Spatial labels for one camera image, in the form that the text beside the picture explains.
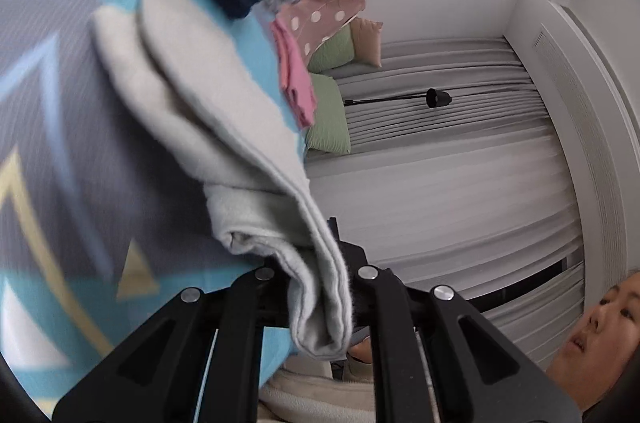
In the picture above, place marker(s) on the folded pink clothes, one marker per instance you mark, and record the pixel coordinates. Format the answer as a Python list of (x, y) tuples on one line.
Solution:
[(297, 73)]

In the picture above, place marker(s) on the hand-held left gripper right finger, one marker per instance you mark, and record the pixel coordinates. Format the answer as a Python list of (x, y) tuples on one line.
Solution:
[(382, 305)]

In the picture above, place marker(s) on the large green pillow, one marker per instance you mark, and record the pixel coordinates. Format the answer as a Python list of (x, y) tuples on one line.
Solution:
[(327, 118)]

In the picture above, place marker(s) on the blue geometric bed sheet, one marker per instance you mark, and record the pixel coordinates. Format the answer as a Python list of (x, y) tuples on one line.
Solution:
[(65, 143)]

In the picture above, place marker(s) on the tan pillow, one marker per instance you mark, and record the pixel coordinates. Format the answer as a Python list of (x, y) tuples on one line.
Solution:
[(367, 42)]

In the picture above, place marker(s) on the person's white top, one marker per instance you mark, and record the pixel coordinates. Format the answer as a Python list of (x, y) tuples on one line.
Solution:
[(310, 398)]

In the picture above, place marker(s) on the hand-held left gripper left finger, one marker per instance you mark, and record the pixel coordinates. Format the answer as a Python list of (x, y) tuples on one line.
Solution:
[(250, 305)]

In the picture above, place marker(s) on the person's head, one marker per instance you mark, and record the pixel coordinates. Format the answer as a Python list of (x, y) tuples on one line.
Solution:
[(600, 328)]

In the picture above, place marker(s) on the grey curtain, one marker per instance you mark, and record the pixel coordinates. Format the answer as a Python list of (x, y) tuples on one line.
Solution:
[(440, 188)]

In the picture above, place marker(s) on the black floor lamp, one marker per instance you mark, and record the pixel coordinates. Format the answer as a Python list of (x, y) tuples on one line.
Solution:
[(437, 98)]

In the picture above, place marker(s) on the grey long-sleeve shirt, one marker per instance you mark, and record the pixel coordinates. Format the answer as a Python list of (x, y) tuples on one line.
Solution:
[(225, 113)]

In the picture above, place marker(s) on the small green pillow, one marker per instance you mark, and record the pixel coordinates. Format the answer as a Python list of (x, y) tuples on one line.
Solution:
[(332, 50)]

